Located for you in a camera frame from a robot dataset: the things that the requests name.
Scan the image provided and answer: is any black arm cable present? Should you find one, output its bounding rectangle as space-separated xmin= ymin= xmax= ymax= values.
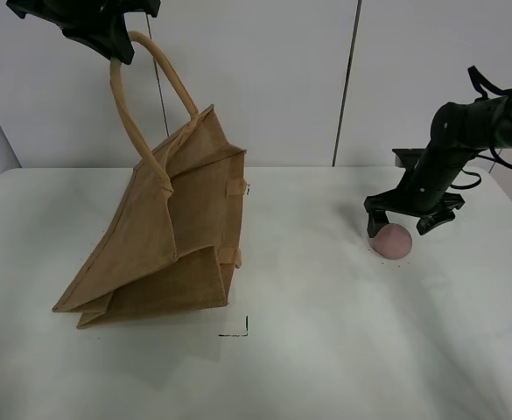
xmin=454 ymin=65 xmax=512 ymax=193

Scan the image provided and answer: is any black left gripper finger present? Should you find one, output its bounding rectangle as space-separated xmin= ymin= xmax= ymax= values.
xmin=65 ymin=29 xmax=134 ymax=65

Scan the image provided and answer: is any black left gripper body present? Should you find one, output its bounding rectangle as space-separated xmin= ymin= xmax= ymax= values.
xmin=6 ymin=0 xmax=159 ymax=41

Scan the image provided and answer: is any brown linen tote bag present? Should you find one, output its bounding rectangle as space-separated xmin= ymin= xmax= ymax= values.
xmin=54 ymin=31 xmax=248 ymax=329

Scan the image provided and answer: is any pink peach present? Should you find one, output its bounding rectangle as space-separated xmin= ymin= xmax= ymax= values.
xmin=369 ymin=224 xmax=412 ymax=260

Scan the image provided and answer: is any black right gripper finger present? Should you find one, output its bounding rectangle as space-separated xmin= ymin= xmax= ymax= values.
xmin=364 ymin=189 xmax=399 ymax=237
xmin=417 ymin=192 xmax=465 ymax=235

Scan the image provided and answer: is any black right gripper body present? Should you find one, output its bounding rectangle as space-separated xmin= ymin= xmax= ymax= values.
xmin=393 ymin=148 xmax=473 ymax=217

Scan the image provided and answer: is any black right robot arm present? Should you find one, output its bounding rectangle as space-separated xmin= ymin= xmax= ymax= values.
xmin=364 ymin=90 xmax=512 ymax=238

